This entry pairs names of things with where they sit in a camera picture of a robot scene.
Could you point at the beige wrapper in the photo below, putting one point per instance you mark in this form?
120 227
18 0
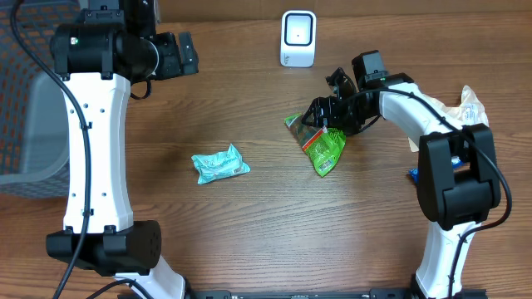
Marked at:
470 111

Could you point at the blue snack packet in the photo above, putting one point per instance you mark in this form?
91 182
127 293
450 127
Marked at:
414 173

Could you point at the white barcode scanner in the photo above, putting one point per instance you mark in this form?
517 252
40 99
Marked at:
298 38

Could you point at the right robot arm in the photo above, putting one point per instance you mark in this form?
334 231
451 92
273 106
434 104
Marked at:
458 180

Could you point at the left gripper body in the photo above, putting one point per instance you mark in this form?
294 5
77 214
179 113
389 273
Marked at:
169 62

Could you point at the teal white snack packet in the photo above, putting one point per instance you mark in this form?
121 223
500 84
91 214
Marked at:
222 165

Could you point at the grey plastic mesh basket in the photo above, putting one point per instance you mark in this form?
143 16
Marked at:
34 127

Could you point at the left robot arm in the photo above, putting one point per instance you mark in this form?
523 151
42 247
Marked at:
97 59

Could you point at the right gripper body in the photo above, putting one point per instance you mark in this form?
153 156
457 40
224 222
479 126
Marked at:
345 111

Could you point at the green snack packet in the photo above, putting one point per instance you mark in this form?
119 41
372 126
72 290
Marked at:
323 146

